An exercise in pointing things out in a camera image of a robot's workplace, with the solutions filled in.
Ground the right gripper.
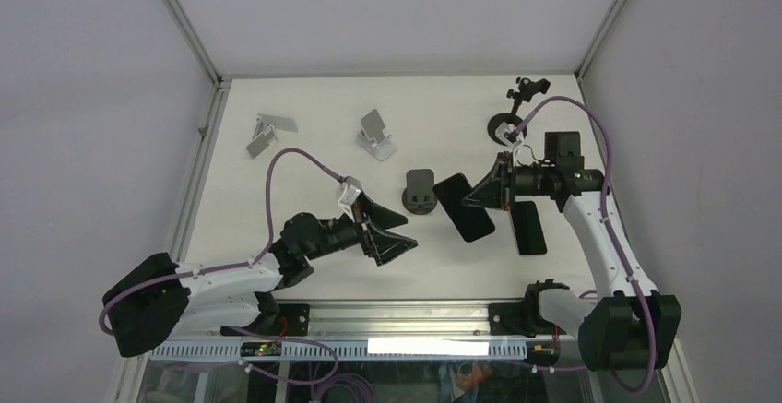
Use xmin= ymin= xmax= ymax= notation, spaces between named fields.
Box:
xmin=462 ymin=151 xmax=554 ymax=211

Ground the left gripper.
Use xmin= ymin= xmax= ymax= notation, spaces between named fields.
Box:
xmin=303 ymin=191 xmax=416 ymax=264

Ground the black phone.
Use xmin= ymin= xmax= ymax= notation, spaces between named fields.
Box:
xmin=433 ymin=173 xmax=496 ymax=243
xmin=510 ymin=201 xmax=548 ymax=255

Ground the wooden base phone stand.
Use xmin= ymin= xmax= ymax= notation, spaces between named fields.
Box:
xmin=402 ymin=169 xmax=437 ymax=215

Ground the white folding phone stand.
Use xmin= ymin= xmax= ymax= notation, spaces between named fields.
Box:
xmin=356 ymin=109 xmax=397 ymax=161

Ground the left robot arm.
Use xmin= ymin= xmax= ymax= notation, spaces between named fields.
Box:
xmin=99 ymin=193 xmax=418 ymax=358

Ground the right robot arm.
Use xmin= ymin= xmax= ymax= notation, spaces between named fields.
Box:
xmin=460 ymin=131 xmax=681 ymax=372

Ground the black tall clamp stand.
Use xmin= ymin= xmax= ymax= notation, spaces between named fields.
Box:
xmin=486 ymin=77 xmax=551 ymax=145

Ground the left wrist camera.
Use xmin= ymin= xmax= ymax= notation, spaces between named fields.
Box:
xmin=336 ymin=176 xmax=363 ymax=219

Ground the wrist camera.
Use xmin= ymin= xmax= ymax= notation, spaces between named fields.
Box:
xmin=494 ymin=122 xmax=525 ymax=157
xmin=336 ymin=176 xmax=363 ymax=219

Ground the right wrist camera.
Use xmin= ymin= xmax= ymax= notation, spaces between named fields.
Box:
xmin=494 ymin=122 xmax=525 ymax=157

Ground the aluminium frame rail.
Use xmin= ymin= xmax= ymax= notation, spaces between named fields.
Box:
xmin=126 ymin=299 xmax=678 ymax=341

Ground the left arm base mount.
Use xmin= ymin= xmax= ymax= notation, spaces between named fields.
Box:
xmin=239 ymin=302 xmax=311 ymax=337

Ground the white slotted cable duct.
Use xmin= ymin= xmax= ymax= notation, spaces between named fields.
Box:
xmin=149 ymin=338 xmax=527 ymax=362

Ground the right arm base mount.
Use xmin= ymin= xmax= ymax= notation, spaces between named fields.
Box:
xmin=487 ymin=301 xmax=567 ymax=338

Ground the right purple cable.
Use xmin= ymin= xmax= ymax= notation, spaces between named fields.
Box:
xmin=513 ymin=95 xmax=658 ymax=396

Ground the purple cable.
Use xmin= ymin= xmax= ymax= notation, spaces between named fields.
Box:
xmin=513 ymin=95 xmax=658 ymax=396
xmin=97 ymin=148 xmax=377 ymax=403

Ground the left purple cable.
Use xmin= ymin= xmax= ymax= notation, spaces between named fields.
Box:
xmin=97 ymin=148 xmax=377 ymax=403

